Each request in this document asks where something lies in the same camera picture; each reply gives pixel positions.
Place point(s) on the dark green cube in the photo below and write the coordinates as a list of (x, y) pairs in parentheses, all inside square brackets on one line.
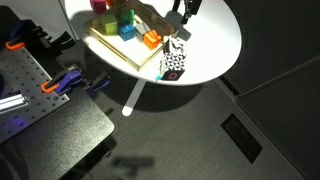
[(127, 16)]

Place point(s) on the magenta cube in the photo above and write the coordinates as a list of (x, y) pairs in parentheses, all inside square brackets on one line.
[(98, 6)]

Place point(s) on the grey cube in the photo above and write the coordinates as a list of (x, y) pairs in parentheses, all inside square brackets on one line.
[(140, 30)]

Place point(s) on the black white patterned soft cube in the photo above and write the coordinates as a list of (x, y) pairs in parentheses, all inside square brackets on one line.
[(172, 64)]

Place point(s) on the black cart top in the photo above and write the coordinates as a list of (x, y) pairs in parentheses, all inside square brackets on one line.
[(54, 145)]

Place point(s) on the light green cube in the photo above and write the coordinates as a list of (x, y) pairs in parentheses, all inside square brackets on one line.
[(109, 23)]

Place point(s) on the orange cube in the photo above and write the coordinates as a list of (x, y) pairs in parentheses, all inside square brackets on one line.
[(151, 39)]

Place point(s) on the floor vent plate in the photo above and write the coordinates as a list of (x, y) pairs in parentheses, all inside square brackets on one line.
[(243, 139)]

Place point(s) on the purple clamp right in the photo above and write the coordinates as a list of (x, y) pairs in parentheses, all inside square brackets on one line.
[(27, 34)]

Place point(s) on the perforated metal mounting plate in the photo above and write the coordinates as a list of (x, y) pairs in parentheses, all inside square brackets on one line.
[(24, 75)]

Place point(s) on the white round table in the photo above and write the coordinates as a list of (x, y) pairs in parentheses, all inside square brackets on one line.
[(213, 43)]

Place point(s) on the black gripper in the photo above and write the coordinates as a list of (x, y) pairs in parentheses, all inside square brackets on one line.
[(190, 5)]

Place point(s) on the blue cube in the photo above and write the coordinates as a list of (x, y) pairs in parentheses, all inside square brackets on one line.
[(126, 31)]

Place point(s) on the wooden tray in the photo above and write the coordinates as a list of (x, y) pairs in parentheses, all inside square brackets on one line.
[(133, 52)]

